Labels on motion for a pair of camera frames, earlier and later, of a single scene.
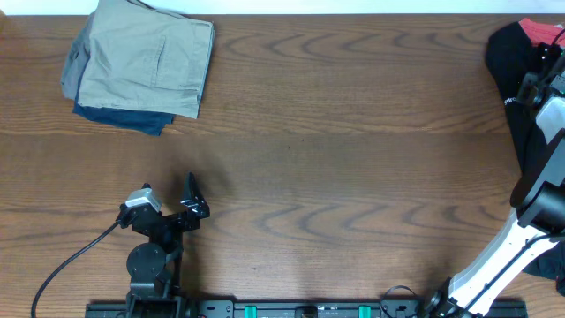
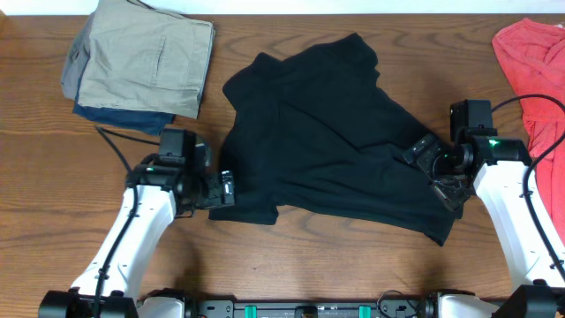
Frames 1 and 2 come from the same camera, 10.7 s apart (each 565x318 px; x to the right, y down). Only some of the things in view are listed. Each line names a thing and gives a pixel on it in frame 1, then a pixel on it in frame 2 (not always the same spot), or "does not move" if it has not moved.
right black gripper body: x=532 y=83 -> x=439 y=166
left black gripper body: x=177 y=227 -> x=207 y=191
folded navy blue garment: x=150 y=123 does not move
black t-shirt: x=511 y=55 -> x=315 y=132
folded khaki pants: x=139 y=58 does not move
